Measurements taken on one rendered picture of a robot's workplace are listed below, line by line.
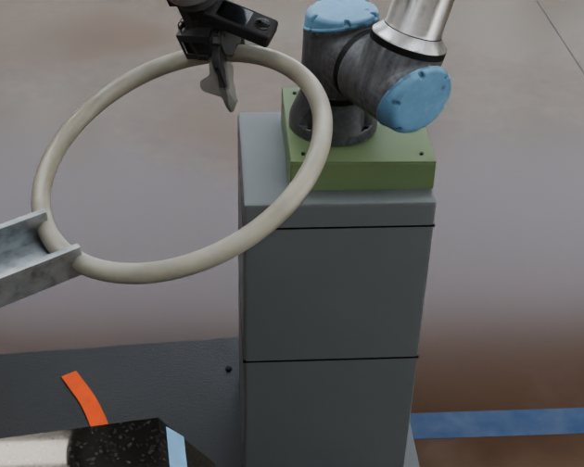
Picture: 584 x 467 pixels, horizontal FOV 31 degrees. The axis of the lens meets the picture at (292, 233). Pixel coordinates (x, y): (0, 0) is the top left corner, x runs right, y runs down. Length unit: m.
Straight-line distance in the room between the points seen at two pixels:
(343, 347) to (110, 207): 1.51
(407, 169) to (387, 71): 0.27
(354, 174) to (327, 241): 0.15
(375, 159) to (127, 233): 1.54
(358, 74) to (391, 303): 0.55
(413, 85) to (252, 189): 0.43
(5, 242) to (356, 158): 0.84
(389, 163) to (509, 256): 1.42
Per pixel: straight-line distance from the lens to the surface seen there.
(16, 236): 1.64
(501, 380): 3.08
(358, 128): 2.23
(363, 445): 2.64
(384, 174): 2.21
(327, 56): 2.13
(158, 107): 4.32
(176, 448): 1.69
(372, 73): 2.04
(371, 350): 2.43
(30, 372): 3.07
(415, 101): 2.03
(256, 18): 1.72
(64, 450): 1.68
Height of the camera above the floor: 2.04
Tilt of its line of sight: 35 degrees down
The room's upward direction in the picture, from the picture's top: 2 degrees clockwise
